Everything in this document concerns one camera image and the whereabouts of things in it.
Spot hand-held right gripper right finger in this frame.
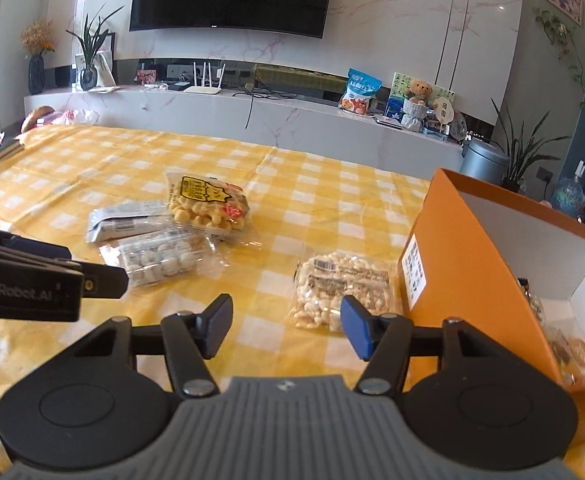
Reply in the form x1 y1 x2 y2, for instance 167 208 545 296
341 295 495 397

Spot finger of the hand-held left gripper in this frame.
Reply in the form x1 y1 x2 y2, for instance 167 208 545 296
80 261 129 299
0 225 73 262

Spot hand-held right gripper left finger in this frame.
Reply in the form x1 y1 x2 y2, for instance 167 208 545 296
75 294 234 400

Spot clear peanut packet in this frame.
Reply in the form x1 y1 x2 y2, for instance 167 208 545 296
286 254 404 332

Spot clear packet of white balls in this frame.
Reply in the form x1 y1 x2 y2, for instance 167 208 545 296
99 229 219 287

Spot grey white wrapper packet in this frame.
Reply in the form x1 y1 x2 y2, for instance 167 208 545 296
86 200 173 244

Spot yellow biscuit packet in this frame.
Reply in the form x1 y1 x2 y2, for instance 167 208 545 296
165 171 252 243

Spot orange cardboard box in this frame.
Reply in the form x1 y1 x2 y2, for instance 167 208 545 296
397 167 585 408

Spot clear mixed cookie bag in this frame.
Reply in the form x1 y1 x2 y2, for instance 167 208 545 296
545 325 585 386

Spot yellow checkered tablecloth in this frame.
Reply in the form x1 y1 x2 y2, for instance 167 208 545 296
0 124 585 480

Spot pink brown bag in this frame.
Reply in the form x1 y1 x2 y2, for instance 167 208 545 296
21 105 56 134

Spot white plastic bag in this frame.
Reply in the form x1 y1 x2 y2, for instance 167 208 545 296
50 109 98 127

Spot dried flowers in dark vase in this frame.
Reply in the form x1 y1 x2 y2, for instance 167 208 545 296
21 20 56 96

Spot green plant in dark vase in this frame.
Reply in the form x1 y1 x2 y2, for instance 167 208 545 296
66 5 124 92

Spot grey trash can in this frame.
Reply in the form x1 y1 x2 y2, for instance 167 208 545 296
459 139 511 187

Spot white marble television cabinet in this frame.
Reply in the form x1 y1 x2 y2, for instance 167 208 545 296
22 82 465 167

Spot white router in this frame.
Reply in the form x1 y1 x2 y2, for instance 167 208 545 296
185 61 226 96

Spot round paper fan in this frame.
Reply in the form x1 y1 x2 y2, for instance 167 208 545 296
434 100 457 129

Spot blue snack bag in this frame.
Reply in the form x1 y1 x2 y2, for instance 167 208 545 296
339 68 382 116

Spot tall potted plant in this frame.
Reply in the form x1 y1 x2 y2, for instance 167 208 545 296
489 97 571 194

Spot brown teddy bear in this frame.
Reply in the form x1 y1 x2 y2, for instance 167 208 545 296
405 80 433 106

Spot green picture board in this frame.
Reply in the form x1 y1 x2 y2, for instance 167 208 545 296
387 72 456 122

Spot blue water jug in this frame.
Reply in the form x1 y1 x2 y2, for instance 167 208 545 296
552 160 585 222

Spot hanging vine plant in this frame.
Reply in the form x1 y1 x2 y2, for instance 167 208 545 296
532 7 585 107

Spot dark picture frame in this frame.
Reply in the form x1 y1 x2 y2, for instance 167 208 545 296
75 32 118 89

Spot black cables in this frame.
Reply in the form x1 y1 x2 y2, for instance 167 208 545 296
231 84 299 129

